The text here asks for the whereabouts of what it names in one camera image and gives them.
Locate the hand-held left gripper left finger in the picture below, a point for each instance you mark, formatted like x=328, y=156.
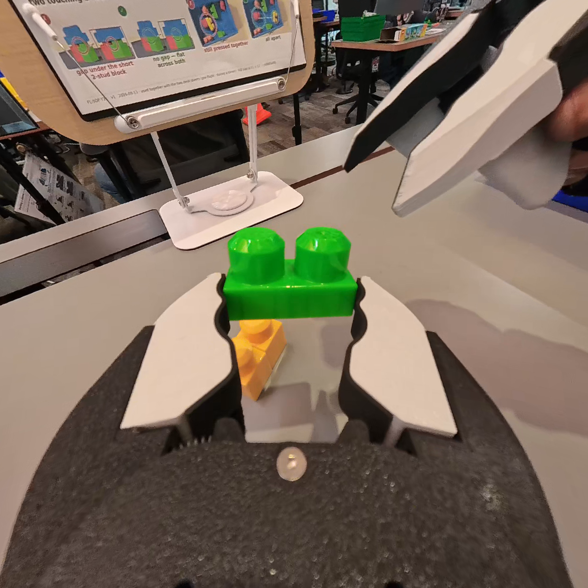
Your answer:
x=183, y=363

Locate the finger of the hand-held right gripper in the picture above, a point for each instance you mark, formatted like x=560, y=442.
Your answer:
x=441, y=50
x=482, y=119

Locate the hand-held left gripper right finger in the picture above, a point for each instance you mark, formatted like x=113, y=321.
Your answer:
x=395, y=367

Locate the yellow mega block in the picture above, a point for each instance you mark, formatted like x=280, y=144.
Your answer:
x=268, y=344
x=252, y=376

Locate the blue plastic bin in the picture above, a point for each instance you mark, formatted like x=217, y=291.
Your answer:
x=572, y=201

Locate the green two-stud mega block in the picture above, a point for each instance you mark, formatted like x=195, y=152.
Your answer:
x=289, y=298

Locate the person's right hand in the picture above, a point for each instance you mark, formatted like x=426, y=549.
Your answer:
x=576, y=115

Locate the brown work table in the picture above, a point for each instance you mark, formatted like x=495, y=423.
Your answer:
x=386, y=46

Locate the green plastic bin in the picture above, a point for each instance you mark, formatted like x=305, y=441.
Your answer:
x=363, y=28

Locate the wooden document stand white base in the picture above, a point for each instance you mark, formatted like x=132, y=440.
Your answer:
x=239, y=202

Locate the orange traffic cone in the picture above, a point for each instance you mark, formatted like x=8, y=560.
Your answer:
x=262, y=117

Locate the printed paper sheets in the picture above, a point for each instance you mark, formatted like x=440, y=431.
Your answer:
x=55, y=188

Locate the printed instruction sheet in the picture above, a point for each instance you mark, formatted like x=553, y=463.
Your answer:
x=183, y=27

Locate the dark monitor screen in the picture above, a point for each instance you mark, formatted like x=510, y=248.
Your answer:
x=13, y=112

